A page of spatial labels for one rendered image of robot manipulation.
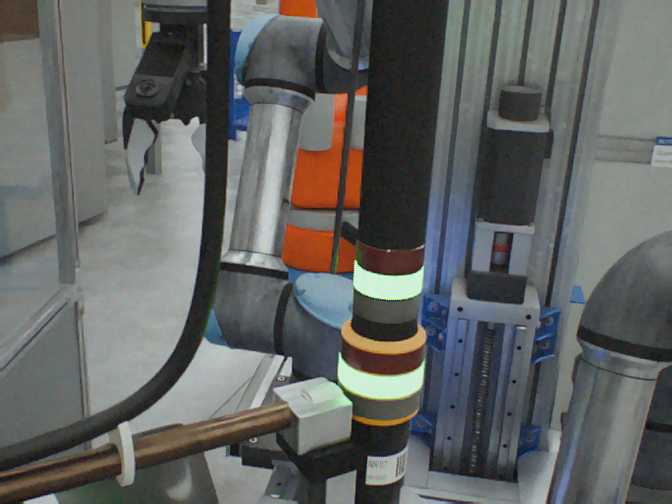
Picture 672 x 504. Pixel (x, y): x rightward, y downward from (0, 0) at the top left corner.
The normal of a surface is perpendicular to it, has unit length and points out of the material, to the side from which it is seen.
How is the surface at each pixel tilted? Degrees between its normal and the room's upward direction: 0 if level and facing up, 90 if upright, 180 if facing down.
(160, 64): 32
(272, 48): 66
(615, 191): 90
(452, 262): 90
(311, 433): 90
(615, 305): 74
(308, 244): 90
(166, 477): 41
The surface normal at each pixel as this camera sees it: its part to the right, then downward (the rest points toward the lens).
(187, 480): 0.54, -0.54
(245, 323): -0.21, 0.16
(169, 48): 0.00, -0.61
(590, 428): -0.61, -0.03
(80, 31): 0.93, 0.18
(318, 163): 0.12, 0.37
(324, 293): 0.18, -0.91
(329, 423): 0.50, 0.33
